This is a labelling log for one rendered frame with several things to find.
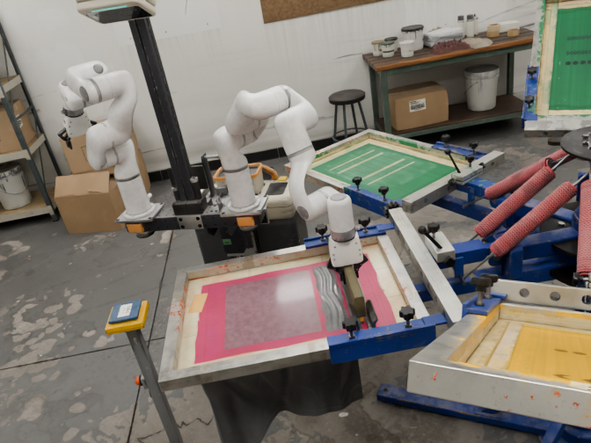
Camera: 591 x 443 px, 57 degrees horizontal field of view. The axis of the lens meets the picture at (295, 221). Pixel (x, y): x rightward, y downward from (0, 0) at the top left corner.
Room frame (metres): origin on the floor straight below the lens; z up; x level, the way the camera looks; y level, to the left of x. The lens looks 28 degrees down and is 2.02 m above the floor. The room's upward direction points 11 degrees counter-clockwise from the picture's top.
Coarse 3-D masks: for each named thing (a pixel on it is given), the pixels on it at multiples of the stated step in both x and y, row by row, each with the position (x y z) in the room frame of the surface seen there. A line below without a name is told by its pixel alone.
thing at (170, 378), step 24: (360, 240) 1.70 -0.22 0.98; (384, 240) 1.66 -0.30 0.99; (216, 264) 1.72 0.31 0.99; (240, 264) 1.70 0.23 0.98; (264, 264) 1.70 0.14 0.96; (408, 288) 1.36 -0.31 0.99; (168, 336) 1.34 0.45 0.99; (168, 360) 1.23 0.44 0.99; (240, 360) 1.17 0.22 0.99; (264, 360) 1.15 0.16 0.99; (288, 360) 1.15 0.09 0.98; (312, 360) 1.15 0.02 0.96; (168, 384) 1.15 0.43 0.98; (192, 384) 1.15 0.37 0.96
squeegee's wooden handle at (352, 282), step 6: (348, 270) 1.41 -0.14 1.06; (348, 276) 1.38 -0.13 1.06; (354, 276) 1.37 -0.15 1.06; (348, 282) 1.35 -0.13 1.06; (354, 282) 1.34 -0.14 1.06; (348, 288) 1.38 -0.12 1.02; (354, 288) 1.31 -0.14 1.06; (360, 288) 1.31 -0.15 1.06; (354, 294) 1.28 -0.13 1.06; (360, 294) 1.28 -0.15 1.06; (354, 300) 1.27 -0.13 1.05; (360, 300) 1.27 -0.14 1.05; (354, 306) 1.27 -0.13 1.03; (360, 306) 1.27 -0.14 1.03; (360, 312) 1.27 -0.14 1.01
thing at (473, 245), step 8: (472, 240) 1.48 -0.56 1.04; (456, 248) 1.45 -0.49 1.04; (464, 248) 1.44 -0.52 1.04; (472, 248) 1.43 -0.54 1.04; (480, 248) 1.43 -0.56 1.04; (432, 256) 1.44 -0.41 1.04; (456, 256) 1.42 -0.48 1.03; (464, 256) 1.42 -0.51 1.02; (472, 256) 1.42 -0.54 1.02; (480, 256) 1.42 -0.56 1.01; (440, 264) 1.42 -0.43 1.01; (464, 264) 1.42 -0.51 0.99
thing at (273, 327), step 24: (240, 312) 1.44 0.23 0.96; (264, 312) 1.42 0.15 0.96; (288, 312) 1.39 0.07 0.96; (312, 312) 1.37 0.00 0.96; (384, 312) 1.31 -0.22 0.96; (216, 336) 1.34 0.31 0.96; (240, 336) 1.32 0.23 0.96; (264, 336) 1.30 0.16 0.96; (288, 336) 1.28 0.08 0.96; (312, 336) 1.26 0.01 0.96
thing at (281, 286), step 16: (272, 272) 1.64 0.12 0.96; (288, 272) 1.62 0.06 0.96; (304, 272) 1.60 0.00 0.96; (336, 272) 1.57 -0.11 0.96; (368, 272) 1.53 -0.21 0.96; (208, 288) 1.62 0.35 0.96; (224, 288) 1.60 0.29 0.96; (240, 288) 1.58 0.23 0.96; (256, 288) 1.56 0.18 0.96; (272, 288) 1.54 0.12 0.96; (288, 288) 1.52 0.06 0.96; (304, 288) 1.51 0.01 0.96; (208, 304) 1.52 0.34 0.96; (224, 304) 1.50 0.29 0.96; (240, 304) 1.49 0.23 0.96; (256, 304) 1.47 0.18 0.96; (272, 304) 1.45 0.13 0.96
